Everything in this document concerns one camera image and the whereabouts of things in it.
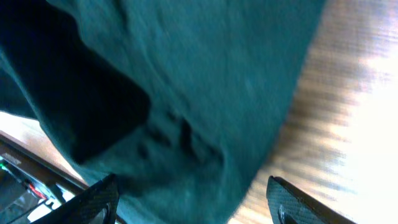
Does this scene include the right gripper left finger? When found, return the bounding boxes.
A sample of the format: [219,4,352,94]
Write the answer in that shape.
[33,174,119,224]

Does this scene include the black shorts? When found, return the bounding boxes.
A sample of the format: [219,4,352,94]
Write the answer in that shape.
[1,0,325,223]

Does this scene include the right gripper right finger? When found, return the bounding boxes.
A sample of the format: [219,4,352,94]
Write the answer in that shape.
[266,176,354,224]

